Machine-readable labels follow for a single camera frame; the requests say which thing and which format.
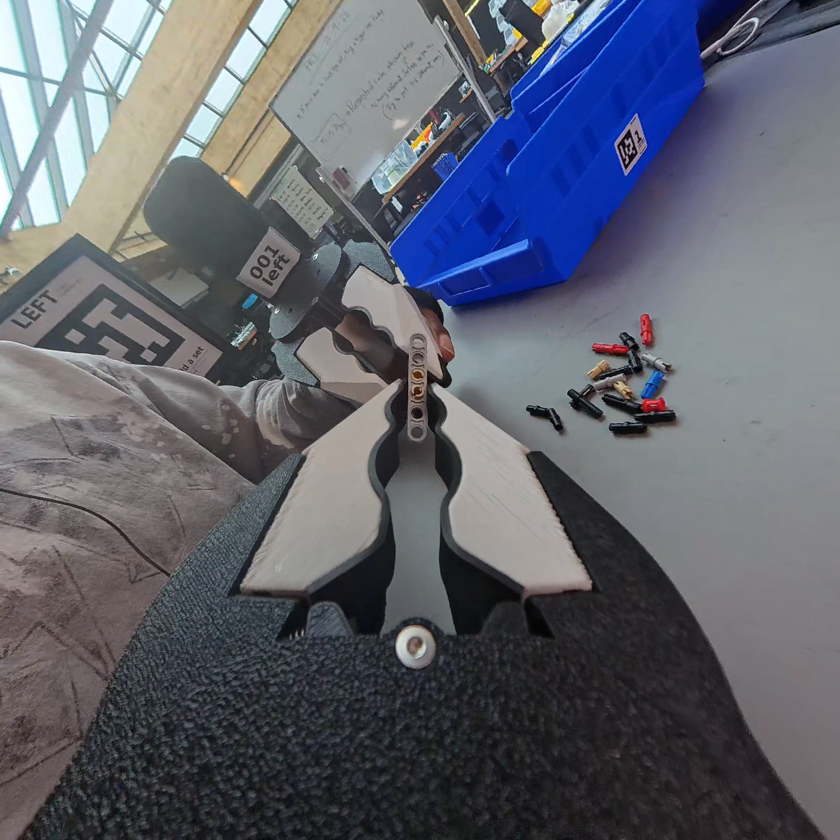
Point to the grey desk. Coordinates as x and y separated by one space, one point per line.
722 328

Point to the person's left forearm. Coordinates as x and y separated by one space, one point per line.
289 420

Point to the white handwritten sheet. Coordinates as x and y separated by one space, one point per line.
302 200

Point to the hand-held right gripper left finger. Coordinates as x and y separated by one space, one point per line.
328 518

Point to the blue plastic bin with tag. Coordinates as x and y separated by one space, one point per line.
590 216

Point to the grey toy brick beam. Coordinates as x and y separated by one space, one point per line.
418 430

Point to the framed black white marker sign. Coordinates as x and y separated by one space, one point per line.
98 321

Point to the pile of small plastic pins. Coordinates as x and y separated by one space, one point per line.
620 400

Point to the wooden top table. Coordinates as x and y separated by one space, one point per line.
433 148

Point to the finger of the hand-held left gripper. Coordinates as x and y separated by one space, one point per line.
334 367
384 308

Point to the person's left hand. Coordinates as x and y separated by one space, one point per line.
443 341

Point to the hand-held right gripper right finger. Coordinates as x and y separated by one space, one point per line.
512 518

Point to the whiteboard on stand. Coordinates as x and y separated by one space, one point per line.
367 98

